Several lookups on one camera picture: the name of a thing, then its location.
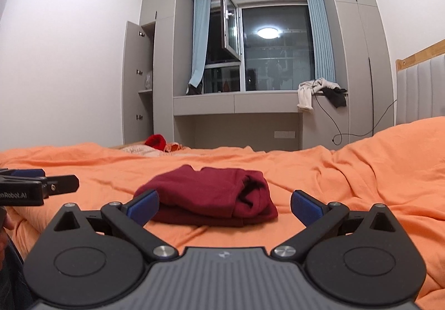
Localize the dark red long-sleeve sweater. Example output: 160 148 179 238
134 164 278 227

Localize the person left hand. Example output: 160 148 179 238
0 215 14 262

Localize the pink patterned cloth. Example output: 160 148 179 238
120 143 191 158

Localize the bright red hat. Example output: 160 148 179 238
144 134 167 152

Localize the orange bed duvet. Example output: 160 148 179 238
1 117 444 309

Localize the open grey wardrobe door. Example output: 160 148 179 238
122 21 153 144

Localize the grey built-in wardrobe unit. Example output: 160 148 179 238
135 0 394 151

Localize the black garment on ledge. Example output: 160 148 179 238
321 87 347 109

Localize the white garment on ledge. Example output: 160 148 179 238
297 78 340 111

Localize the clear plastic bag on shelf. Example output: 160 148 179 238
145 71 153 90

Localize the right light blue curtain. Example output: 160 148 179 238
306 0 337 82

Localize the light blue curtain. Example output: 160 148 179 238
306 0 337 82
188 0 211 93

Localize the grey padded wooden headboard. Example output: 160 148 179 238
396 40 445 125

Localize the large dark window pane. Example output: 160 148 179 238
242 5 315 92

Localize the open window sash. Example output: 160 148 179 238
220 0 241 61

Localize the left light blue curtain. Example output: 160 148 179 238
188 0 211 93

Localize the white wall socket plate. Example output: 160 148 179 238
274 131 296 139

